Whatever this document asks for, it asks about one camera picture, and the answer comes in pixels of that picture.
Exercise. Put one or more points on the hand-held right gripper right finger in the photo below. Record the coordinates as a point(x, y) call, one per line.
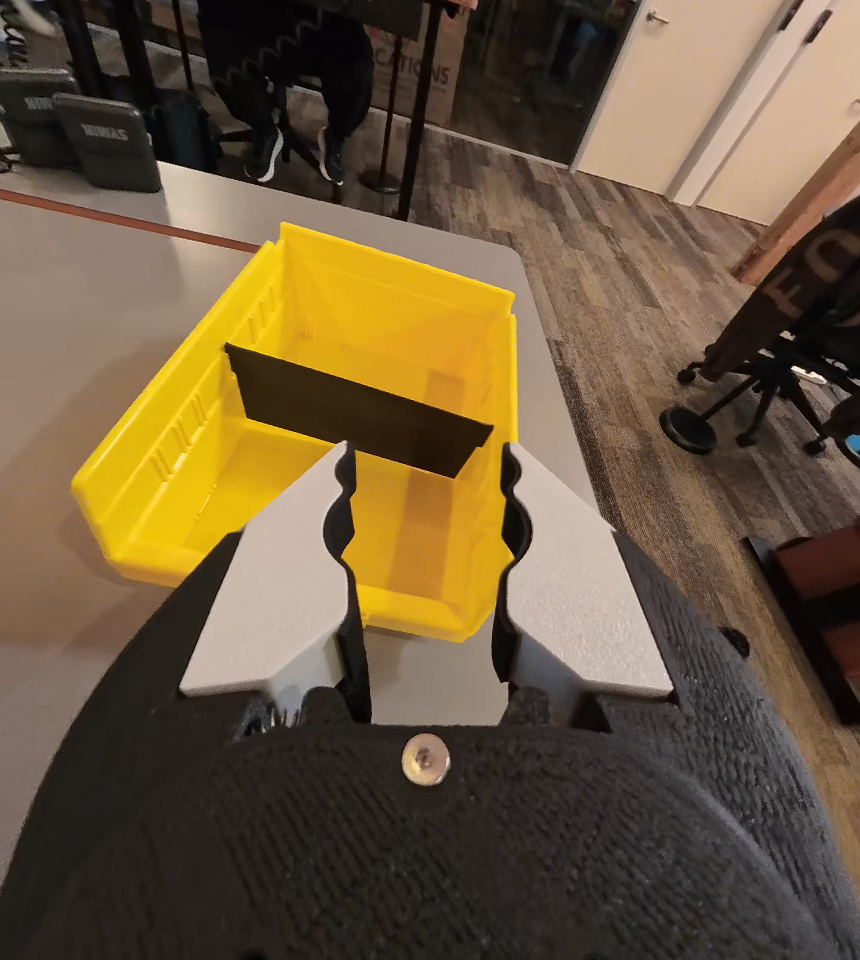
point(587, 607)

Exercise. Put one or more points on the black chair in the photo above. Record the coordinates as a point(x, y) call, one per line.
point(835, 300)

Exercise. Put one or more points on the black hard case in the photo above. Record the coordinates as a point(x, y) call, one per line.
point(32, 120)
point(111, 146)

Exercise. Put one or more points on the cardboard box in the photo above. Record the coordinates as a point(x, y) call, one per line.
point(430, 67)

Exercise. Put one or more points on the white double door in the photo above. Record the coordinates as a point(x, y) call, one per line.
point(797, 120)

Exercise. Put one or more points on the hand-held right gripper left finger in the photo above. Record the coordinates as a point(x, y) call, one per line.
point(272, 607)

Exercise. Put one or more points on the glass partition window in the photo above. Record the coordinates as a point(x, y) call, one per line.
point(535, 75)

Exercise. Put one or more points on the brown wooden rack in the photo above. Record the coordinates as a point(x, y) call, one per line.
point(850, 600)

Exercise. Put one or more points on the wooden post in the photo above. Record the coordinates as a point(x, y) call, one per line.
point(827, 187)

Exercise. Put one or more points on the long brown-edged table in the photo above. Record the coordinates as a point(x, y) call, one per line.
point(415, 112)

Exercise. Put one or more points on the large yellow storage bin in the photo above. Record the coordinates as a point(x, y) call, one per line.
point(370, 315)

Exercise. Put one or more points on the black floor lamp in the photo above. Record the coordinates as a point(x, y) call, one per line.
point(689, 433)

